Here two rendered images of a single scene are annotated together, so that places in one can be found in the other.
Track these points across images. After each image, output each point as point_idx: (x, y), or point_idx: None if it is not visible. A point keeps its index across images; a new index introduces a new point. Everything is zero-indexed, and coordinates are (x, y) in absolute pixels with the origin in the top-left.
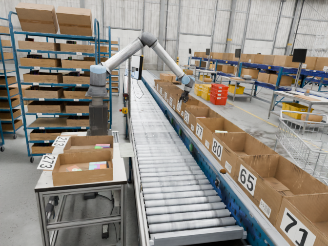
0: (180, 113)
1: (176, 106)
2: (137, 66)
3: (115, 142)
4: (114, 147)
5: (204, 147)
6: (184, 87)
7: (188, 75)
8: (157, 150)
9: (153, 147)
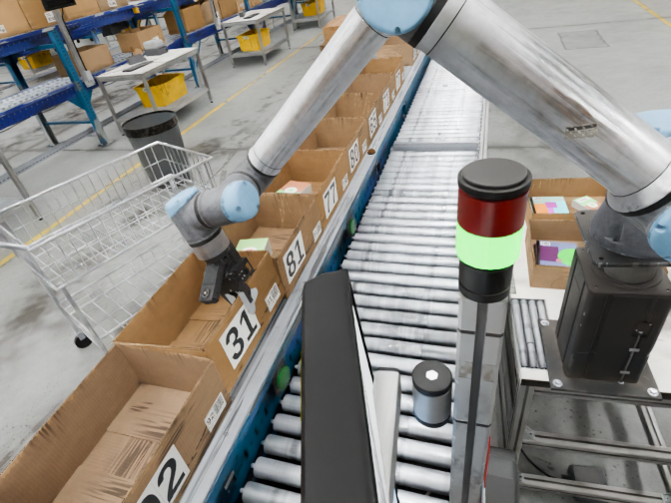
0: (266, 315)
1: (228, 367)
2: (370, 388)
3: (525, 298)
4: (526, 276)
5: (346, 191)
6: (222, 240)
7: (191, 192)
8: (416, 255)
9: (423, 267)
